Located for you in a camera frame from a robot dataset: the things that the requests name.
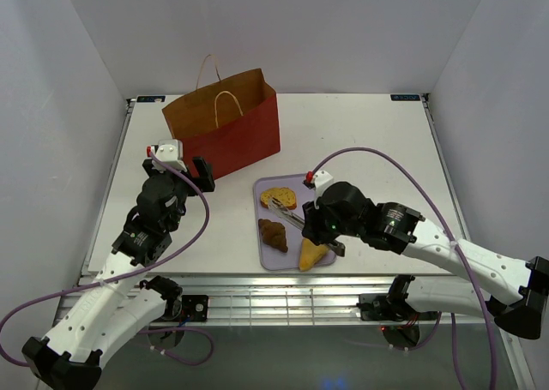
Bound metal tongs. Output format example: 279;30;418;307
268;197;346;257

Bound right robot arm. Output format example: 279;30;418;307
302;173;548;339

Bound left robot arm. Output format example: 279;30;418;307
22;156;214;389

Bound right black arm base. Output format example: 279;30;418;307
356;275;438;322

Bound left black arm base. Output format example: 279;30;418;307
139;276;209;323

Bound pale yellow flat bread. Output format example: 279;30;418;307
299;238;329;272

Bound sliced brown bread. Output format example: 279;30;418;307
260;187;298;210

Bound red paper bag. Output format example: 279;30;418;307
162;69;281;178

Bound lilac plastic tray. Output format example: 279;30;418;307
253;173;314;271

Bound brown chocolate croissant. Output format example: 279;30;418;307
258;219;288;253

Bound left blue table sticker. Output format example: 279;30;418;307
136;95;166;103

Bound blue table sticker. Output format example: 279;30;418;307
390;94;421;102
136;95;166;103

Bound right blue table sticker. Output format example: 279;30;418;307
390;94;421;102

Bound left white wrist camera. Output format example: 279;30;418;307
147;139;187;171

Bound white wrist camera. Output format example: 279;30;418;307
303;170;334;196
147;139;187;171

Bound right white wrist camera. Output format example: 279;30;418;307
303;170;334;196

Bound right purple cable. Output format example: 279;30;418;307
309;147;501;390

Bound purple cable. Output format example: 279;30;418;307
0;156;215;368
309;147;501;390

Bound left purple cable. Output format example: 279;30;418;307
0;156;215;368

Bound aluminium table frame rail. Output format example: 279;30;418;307
53;273;516;327

